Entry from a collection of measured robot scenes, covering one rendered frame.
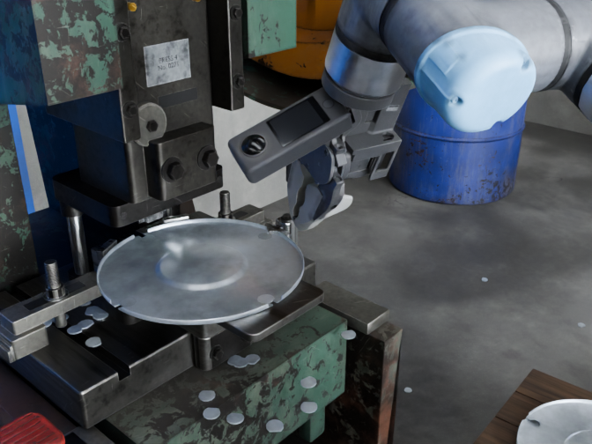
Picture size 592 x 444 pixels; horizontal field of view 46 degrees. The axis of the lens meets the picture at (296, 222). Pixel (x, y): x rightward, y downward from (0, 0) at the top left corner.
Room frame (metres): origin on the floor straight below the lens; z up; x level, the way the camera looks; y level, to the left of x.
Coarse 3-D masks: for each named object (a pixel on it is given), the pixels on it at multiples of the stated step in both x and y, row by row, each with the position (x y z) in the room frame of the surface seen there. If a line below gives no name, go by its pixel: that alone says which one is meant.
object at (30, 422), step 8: (24, 416) 0.57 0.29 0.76; (32, 416) 0.57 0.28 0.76; (40, 416) 0.57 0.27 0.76; (8, 424) 0.56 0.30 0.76; (16, 424) 0.56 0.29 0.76; (24, 424) 0.56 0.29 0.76; (32, 424) 0.56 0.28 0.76; (40, 424) 0.56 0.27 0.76; (48, 424) 0.56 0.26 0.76; (0, 432) 0.55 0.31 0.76; (8, 432) 0.55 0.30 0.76; (16, 432) 0.55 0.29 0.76; (24, 432) 0.55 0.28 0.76; (32, 432) 0.55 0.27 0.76; (40, 432) 0.55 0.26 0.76; (48, 432) 0.55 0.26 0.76; (56, 432) 0.55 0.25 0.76; (0, 440) 0.54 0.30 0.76; (8, 440) 0.54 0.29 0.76; (16, 440) 0.54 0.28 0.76; (24, 440) 0.54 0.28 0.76; (32, 440) 0.54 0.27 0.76; (40, 440) 0.54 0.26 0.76; (48, 440) 0.54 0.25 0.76; (56, 440) 0.54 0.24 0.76; (64, 440) 0.55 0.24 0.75
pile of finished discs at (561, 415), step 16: (560, 400) 1.05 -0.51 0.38; (576, 400) 1.05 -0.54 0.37; (528, 416) 1.01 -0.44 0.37; (544, 416) 1.01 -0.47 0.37; (560, 416) 1.01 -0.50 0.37; (576, 416) 1.01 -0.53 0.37; (528, 432) 0.97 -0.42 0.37; (544, 432) 0.97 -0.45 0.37; (560, 432) 0.97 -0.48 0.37; (576, 432) 0.97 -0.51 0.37
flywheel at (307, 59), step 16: (304, 0) 1.22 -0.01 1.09; (320, 0) 1.19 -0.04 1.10; (336, 0) 1.17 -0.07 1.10; (304, 16) 1.22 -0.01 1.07; (320, 16) 1.19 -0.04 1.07; (336, 16) 1.17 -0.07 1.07; (304, 32) 1.21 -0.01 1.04; (320, 32) 1.19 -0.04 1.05; (304, 48) 1.17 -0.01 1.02; (320, 48) 1.15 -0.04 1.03; (272, 64) 1.22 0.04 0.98; (288, 64) 1.19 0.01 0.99; (304, 64) 1.17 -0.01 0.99; (320, 64) 1.15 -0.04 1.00
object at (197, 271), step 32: (192, 224) 0.99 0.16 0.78; (224, 224) 0.99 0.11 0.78; (256, 224) 0.98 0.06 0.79; (128, 256) 0.89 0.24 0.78; (160, 256) 0.89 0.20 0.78; (192, 256) 0.87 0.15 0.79; (224, 256) 0.87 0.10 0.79; (256, 256) 0.89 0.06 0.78; (288, 256) 0.89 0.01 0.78; (128, 288) 0.80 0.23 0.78; (160, 288) 0.80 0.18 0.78; (192, 288) 0.80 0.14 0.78; (224, 288) 0.80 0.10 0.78; (256, 288) 0.80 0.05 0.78; (288, 288) 0.80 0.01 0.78; (160, 320) 0.72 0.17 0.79; (192, 320) 0.71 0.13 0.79; (224, 320) 0.72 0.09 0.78
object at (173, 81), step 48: (144, 0) 0.87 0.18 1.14; (192, 0) 0.92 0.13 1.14; (144, 48) 0.86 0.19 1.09; (192, 48) 0.92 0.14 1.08; (144, 96) 0.86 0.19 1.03; (192, 96) 0.91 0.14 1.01; (96, 144) 0.88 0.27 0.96; (144, 144) 0.84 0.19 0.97; (192, 144) 0.87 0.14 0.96; (144, 192) 0.85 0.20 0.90
